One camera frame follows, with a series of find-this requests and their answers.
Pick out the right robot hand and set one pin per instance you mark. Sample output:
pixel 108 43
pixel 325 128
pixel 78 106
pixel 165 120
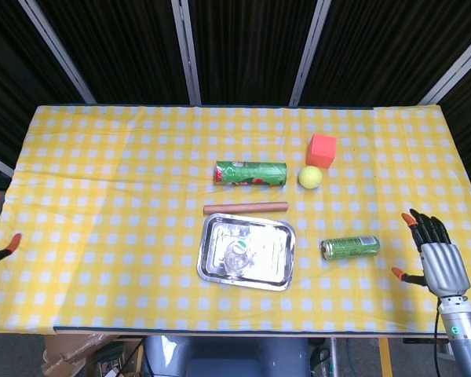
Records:
pixel 445 267

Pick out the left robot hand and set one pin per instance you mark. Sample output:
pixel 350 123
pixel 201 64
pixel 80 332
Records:
pixel 2 253

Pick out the transparent plastic water bottle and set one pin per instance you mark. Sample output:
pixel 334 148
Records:
pixel 239 255

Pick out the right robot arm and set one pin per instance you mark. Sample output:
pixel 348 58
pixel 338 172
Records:
pixel 463 334

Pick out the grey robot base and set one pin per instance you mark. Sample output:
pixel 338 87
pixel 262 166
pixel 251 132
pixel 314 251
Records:
pixel 227 357

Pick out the rectangular metal tray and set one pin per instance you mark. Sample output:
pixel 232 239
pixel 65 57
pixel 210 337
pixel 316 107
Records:
pixel 272 255

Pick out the green drink can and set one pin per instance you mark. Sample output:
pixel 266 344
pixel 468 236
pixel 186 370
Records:
pixel 351 247

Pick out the yellow white checkered tablecloth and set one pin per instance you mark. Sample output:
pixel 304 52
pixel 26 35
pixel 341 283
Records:
pixel 102 196

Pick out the brown cardboard box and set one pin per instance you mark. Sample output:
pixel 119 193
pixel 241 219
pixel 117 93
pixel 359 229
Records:
pixel 74 355

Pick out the yellow tennis ball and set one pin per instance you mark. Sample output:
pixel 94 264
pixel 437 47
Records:
pixel 310 177

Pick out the orange foam cube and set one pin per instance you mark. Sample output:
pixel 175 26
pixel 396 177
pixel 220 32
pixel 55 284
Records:
pixel 321 151

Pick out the brown wooden rolling stick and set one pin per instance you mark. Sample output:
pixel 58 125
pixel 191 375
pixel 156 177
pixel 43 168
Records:
pixel 245 208

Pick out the green chips tube can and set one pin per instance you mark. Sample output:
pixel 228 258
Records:
pixel 255 173

